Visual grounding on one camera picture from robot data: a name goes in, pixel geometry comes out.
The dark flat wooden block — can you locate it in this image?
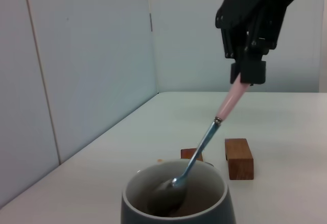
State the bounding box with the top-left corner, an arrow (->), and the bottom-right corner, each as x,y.
180,147 -> 204,163

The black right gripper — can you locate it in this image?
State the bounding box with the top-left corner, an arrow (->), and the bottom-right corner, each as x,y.
214,0 -> 299,85

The pink handled metal spoon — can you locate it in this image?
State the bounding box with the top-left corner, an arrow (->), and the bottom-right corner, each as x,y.
149,73 -> 250,211

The grey ceramic cup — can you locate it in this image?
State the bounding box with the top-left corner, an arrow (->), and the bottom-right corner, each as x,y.
121,158 -> 237,224

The light tall wooden block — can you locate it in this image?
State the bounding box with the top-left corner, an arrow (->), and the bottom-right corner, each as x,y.
224,138 -> 255,181

